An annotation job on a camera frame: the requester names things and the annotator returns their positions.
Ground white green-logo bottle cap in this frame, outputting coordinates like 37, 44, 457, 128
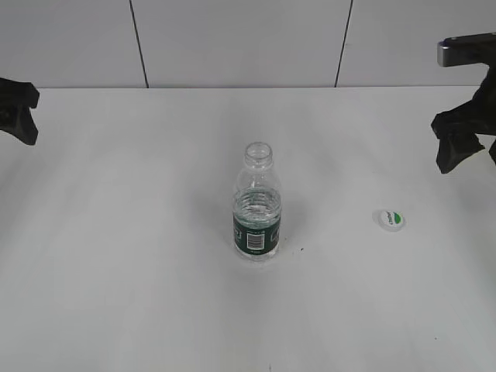
373, 208, 406, 233

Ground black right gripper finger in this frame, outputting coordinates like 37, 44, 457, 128
436, 133, 485, 174
431, 100, 479, 140

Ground clear green-label water bottle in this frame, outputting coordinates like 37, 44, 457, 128
232, 142, 282, 261

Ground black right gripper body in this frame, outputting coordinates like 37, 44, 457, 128
470, 65, 496, 163

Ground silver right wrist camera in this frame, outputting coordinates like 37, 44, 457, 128
437, 32, 496, 67

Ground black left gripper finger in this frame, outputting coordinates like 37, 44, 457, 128
0, 77, 40, 109
1, 105, 38, 146

